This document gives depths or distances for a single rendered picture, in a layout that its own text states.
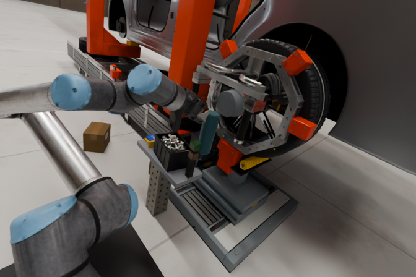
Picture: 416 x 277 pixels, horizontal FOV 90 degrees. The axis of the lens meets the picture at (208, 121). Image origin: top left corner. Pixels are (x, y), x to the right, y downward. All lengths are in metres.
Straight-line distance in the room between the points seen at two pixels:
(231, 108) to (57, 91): 0.68
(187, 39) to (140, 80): 0.81
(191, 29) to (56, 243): 1.17
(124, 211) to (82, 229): 0.14
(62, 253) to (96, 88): 0.42
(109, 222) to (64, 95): 0.40
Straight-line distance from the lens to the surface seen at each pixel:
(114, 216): 0.79
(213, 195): 1.51
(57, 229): 0.70
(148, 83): 0.59
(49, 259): 0.71
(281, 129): 1.03
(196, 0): 1.38
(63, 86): 0.61
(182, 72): 1.40
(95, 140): 1.97
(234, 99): 0.98
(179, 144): 1.14
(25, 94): 0.79
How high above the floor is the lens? 1.16
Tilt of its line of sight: 24 degrees down
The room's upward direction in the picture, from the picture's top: 14 degrees clockwise
